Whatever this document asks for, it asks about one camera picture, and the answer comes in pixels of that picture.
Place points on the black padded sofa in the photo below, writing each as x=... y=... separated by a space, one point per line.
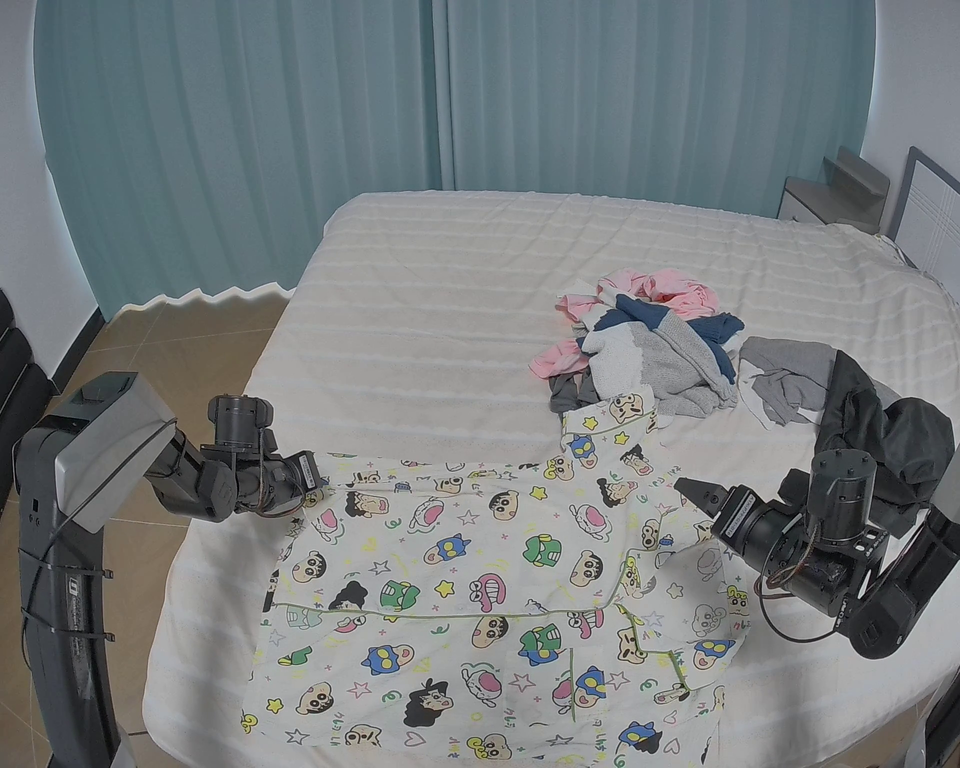
x=15 y=375

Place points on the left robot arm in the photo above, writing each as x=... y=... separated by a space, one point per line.
x=105 y=450

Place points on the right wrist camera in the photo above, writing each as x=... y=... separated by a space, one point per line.
x=793 y=491

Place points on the bed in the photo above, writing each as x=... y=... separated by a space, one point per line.
x=450 y=300

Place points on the pile of clothes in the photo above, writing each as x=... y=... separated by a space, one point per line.
x=652 y=352

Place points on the white printed pyjama top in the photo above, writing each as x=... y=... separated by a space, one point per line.
x=487 y=600

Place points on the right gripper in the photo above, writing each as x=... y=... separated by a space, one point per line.
x=750 y=521

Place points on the grey bedside table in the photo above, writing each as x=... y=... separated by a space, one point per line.
x=825 y=195

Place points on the grey garment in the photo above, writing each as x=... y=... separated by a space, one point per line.
x=787 y=367

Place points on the blue-green curtain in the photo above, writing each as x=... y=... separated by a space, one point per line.
x=637 y=97
x=225 y=150

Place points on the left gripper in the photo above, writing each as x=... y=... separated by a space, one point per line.
x=309 y=474

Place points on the black garment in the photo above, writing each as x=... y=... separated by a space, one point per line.
x=915 y=442

